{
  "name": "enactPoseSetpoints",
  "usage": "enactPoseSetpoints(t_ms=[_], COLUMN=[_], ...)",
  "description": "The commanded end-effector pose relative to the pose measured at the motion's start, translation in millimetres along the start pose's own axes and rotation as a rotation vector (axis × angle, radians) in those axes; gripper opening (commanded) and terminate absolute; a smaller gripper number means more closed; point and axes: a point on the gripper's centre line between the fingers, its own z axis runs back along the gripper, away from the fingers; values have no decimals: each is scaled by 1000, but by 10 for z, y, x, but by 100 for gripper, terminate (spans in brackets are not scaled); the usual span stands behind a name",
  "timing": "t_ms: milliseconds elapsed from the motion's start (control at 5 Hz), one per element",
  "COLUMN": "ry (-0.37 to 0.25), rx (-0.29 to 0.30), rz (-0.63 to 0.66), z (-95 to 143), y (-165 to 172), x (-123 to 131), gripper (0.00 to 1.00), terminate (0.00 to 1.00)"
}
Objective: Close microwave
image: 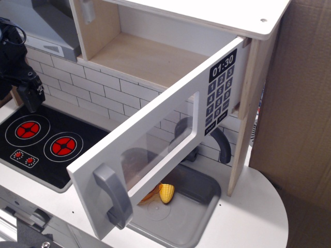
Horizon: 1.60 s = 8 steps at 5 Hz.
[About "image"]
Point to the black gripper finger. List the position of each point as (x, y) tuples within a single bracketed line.
[(32, 98)]

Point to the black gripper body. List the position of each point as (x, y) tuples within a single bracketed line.
[(19, 73)]

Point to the white microwave door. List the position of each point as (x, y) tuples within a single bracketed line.
[(137, 150)]

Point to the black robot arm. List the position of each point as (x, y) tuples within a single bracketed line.
[(13, 47)]

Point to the wooden microwave cabinet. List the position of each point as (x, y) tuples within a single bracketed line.
[(159, 42)]

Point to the black toy stovetop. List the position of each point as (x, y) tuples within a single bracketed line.
[(42, 144)]

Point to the grey range hood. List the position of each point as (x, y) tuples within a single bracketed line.
[(49, 26)]

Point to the grey oven knob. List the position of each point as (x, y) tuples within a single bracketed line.
[(40, 218)]

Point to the dark grey toy faucet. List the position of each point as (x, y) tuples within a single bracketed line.
[(183, 129)]

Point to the orange transparent measuring cup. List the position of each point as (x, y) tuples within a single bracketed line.
[(151, 195)]

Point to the yellow toy corn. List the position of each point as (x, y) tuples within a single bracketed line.
[(166, 192)]

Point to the grey plastic sink basin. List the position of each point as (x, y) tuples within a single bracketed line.
[(182, 221)]

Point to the brown cardboard box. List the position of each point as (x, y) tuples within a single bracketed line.
[(292, 143)]

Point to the grey door handle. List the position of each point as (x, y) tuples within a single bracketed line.
[(121, 213)]

